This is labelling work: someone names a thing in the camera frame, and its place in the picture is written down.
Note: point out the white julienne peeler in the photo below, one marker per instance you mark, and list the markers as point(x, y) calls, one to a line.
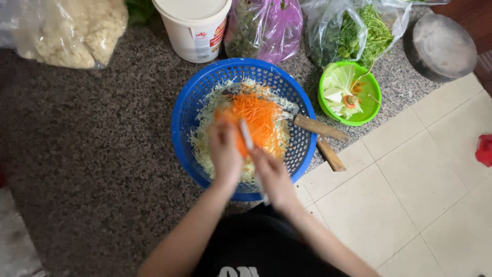
point(250, 154)

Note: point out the purple bag of herbs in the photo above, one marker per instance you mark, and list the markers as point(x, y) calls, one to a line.
point(269, 27)

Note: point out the person's black shirt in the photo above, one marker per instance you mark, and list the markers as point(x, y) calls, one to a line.
point(261, 246)

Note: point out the orange carrot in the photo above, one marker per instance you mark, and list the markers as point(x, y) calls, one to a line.
point(238, 134)

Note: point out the red plastic object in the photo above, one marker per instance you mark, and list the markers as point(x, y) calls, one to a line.
point(485, 150)

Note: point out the round wooden chopping block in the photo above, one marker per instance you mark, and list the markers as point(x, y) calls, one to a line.
point(442, 48)

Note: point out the cabbage and carrot scraps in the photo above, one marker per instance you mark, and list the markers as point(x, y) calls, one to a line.
point(340, 92)

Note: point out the clear bag of rice noodles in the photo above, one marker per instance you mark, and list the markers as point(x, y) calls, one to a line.
point(69, 30)

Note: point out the white plastic tub with lid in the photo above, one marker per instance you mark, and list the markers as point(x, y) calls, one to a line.
point(192, 27)

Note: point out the green plastic bowl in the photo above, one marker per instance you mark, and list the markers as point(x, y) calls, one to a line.
point(369, 104)

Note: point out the shredded orange carrot strips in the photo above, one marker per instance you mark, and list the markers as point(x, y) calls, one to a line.
point(261, 115)

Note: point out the person's right fingers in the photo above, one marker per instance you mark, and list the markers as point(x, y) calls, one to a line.
point(263, 157)

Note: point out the green leafy vegetable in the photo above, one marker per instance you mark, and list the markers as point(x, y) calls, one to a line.
point(140, 10)

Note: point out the person's left fingers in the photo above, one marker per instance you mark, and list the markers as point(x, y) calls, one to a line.
point(223, 129)

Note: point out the person's left hand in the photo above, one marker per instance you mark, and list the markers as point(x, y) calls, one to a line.
point(225, 152)

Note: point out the person's right hand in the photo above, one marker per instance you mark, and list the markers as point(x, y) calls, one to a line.
point(273, 177)

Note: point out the shredded white cabbage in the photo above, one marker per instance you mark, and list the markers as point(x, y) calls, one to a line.
point(203, 142)

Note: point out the clear bag of green herbs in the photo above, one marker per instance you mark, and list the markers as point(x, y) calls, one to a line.
point(353, 34)

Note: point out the blue plastic colander basket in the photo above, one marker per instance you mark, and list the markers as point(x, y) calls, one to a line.
point(192, 115)

